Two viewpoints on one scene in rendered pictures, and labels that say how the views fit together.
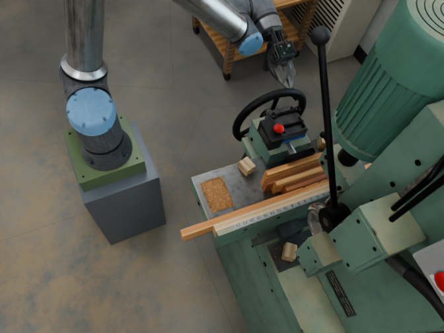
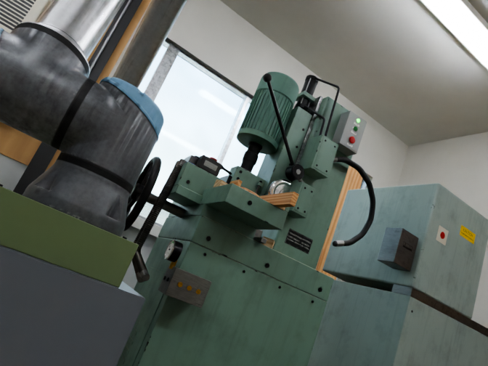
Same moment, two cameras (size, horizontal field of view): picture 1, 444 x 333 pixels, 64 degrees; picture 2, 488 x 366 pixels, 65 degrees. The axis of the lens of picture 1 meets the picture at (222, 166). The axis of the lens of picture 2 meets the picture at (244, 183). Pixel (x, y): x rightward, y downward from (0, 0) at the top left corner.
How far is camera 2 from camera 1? 169 cm
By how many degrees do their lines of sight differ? 100
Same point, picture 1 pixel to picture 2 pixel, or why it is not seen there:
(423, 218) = not seen: hidden behind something
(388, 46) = (283, 86)
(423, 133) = (301, 117)
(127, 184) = not seen: hidden behind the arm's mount
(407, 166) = (300, 133)
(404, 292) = (327, 186)
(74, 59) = (89, 34)
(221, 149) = not seen: outside the picture
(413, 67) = (293, 91)
